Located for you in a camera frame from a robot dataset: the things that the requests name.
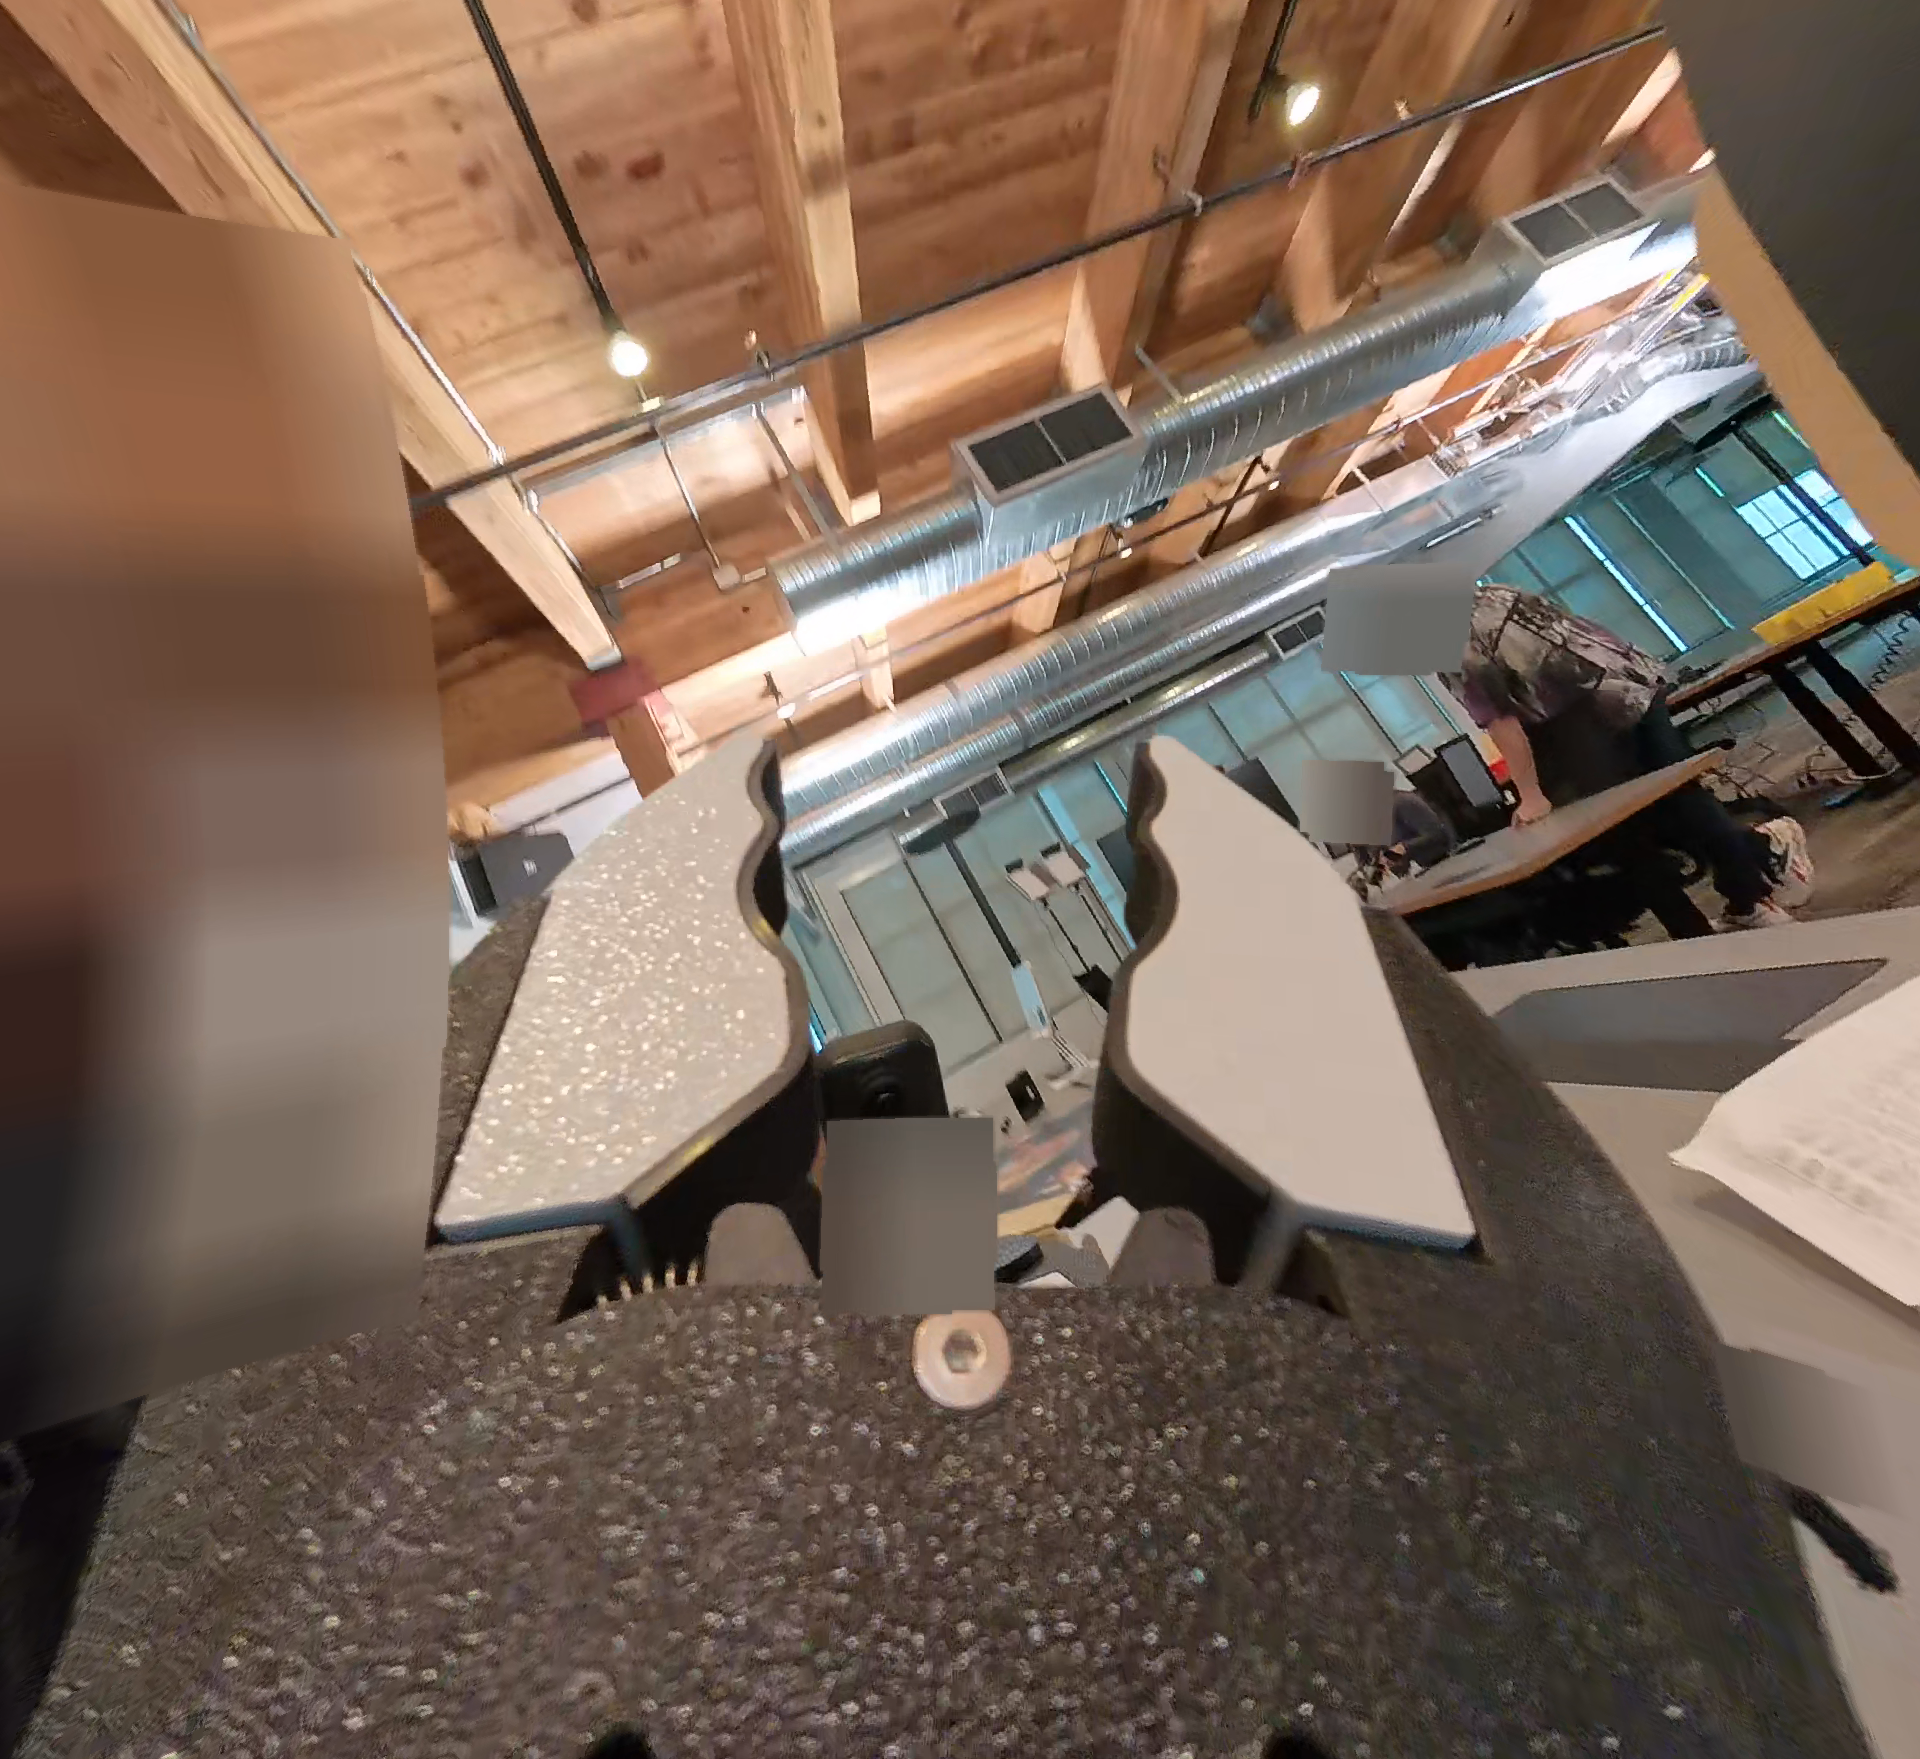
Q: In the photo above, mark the silver ventilation duct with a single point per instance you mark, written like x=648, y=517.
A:
x=1201, y=634
x=1292, y=395

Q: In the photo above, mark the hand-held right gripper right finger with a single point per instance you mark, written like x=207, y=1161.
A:
x=1292, y=1039

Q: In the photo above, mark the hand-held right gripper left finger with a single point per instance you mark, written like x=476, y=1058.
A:
x=631, y=1010

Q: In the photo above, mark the white printed paper sheet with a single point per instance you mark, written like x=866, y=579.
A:
x=1831, y=1144

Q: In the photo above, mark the wooden office desk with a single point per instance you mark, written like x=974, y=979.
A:
x=1531, y=845
x=1801, y=680

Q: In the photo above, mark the yellow box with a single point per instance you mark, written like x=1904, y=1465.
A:
x=1837, y=604

